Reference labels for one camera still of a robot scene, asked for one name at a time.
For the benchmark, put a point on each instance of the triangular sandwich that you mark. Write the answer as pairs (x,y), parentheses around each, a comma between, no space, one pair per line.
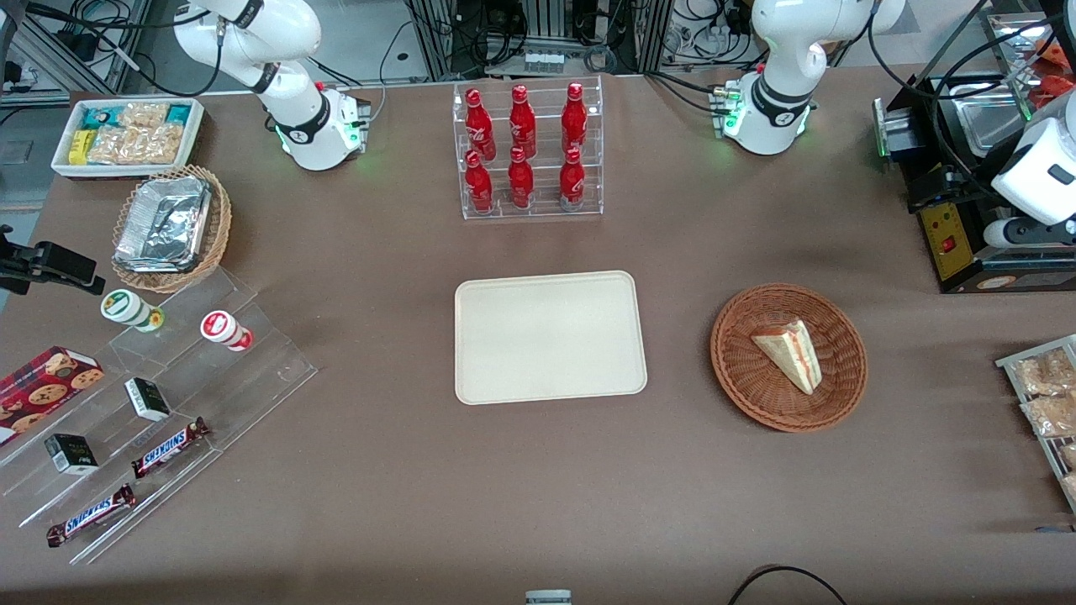
(786,353)

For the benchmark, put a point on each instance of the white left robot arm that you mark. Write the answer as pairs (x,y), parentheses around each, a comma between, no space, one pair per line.
(777,109)

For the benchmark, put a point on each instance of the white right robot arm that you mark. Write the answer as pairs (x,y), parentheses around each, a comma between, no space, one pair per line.
(311,126)

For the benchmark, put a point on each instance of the beige plastic tray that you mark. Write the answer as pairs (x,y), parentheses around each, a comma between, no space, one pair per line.
(504,336)

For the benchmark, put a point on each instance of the round brown wicker basket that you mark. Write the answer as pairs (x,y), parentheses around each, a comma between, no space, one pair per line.
(740,370)

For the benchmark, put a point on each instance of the light wicker basket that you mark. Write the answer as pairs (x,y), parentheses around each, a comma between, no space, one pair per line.
(216,244)

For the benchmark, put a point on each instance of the clear acrylic bottle rack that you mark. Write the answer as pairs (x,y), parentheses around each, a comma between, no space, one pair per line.
(548,212)

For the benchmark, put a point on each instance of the red cola bottle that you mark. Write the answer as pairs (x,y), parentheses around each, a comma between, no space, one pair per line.
(521,183)
(572,181)
(522,122)
(574,118)
(479,126)
(479,185)

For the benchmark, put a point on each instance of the white power strip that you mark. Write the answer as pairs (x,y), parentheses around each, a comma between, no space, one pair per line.
(545,63)

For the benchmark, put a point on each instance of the clear acrylic stepped display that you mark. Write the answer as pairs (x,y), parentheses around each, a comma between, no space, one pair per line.
(252,378)

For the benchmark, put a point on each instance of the small grey object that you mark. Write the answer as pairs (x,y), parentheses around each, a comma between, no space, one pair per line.
(548,598)

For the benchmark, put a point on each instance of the red lid cup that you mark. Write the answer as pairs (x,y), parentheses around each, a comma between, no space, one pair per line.
(220,326)

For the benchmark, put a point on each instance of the aluminium foil container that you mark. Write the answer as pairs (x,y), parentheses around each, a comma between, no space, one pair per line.
(164,223)

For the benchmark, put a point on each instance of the grey metal box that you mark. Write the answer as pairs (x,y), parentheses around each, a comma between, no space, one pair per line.
(893,126)

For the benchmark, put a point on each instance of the Snickers chocolate bar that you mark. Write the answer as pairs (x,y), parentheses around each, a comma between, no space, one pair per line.
(91,515)
(168,448)

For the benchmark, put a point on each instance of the small black box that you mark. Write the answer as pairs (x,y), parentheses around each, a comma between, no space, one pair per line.
(147,399)
(71,454)

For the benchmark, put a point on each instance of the teal snack packet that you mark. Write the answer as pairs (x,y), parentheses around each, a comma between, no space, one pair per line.
(99,118)
(179,114)

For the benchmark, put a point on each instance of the black food warmer machine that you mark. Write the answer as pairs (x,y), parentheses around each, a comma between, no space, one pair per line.
(929,189)

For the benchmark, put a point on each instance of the clear bag of crackers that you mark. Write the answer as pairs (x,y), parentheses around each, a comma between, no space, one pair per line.
(113,145)
(160,144)
(143,115)

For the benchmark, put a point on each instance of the green lid cup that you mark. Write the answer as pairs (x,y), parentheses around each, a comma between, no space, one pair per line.
(122,306)

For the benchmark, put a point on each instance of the white rectangular snack bin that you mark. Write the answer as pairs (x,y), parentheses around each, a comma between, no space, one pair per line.
(126,171)

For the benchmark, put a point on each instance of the yellow snack packet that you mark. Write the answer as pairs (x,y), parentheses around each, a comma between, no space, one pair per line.
(80,147)

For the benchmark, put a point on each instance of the red tartan cookie box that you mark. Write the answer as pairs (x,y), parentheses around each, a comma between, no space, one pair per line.
(42,391)

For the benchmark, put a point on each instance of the clear bag of fried snacks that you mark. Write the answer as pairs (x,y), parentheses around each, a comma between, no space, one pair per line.
(1051,416)
(1070,487)
(1046,374)
(1068,455)

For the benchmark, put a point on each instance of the orange fried food piece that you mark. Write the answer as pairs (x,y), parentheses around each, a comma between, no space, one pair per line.
(1063,55)

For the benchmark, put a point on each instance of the aluminium frame rack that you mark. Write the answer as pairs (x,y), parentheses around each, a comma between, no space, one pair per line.
(437,42)

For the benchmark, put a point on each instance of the black device on mount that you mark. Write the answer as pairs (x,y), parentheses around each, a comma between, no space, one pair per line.
(63,265)

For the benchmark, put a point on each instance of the aluminium frame shelf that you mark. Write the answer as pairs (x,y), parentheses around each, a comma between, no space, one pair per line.
(50,50)

